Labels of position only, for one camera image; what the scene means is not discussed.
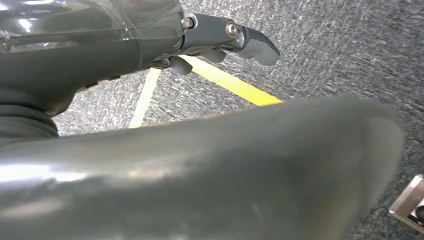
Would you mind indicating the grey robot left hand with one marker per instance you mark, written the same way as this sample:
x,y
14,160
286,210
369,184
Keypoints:
x,y
82,43

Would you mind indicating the pale floor tape strip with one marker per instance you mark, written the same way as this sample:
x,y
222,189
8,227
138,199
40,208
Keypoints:
x,y
145,96

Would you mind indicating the yellow floor tape strip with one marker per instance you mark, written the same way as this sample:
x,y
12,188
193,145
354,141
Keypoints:
x,y
232,82

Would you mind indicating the grey robot body shell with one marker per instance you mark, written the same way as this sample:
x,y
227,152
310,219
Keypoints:
x,y
212,179

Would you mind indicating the silver metal bracket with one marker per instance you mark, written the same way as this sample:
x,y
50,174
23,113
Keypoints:
x,y
409,202

